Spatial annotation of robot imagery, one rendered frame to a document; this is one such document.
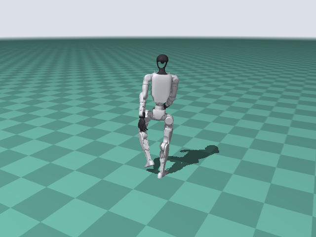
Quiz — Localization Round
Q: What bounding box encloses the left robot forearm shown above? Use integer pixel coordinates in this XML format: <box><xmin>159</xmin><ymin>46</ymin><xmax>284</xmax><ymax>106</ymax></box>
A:
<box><xmin>139</xmin><ymin>93</ymin><xmax>146</xmax><ymax>117</ymax></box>

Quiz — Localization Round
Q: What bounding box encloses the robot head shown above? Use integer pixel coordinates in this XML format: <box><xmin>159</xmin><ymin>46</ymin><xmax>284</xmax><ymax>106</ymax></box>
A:
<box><xmin>157</xmin><ymin>54</ymin><xmax>168</xmax><ymax>75</ymax></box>

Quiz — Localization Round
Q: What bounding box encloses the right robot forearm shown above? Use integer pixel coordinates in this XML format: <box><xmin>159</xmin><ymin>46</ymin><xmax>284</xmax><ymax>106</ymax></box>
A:
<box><xmin>165</xmin><ymin>97</ymin><xmax>176</xmax><ymax>107</ymax></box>

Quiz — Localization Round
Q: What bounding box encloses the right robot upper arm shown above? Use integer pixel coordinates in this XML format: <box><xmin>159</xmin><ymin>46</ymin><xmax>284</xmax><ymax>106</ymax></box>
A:
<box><xmin>170</xmin><ymin>75</ymin><xmax>179</xmax><ymax>98</ymax></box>

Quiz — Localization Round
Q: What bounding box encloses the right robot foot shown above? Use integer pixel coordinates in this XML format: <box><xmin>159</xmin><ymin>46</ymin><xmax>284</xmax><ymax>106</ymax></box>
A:
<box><xmin>157</xmin><ymin>170</ymin><xmax>168</xmax><ymax>178</ymax></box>

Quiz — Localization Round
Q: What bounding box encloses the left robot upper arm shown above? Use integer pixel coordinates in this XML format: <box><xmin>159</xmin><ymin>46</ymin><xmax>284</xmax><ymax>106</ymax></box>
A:
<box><xmin>142</xmin><ymin>74</ymin><xmax>153</xmax><ymax>100</ymax></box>

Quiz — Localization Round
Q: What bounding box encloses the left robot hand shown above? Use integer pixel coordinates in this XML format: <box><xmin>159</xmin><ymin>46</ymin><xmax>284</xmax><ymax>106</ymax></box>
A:
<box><xmin>138</xmin><ymin>112</ymin><xmax>148</xmax><ymax>132</ymax></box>

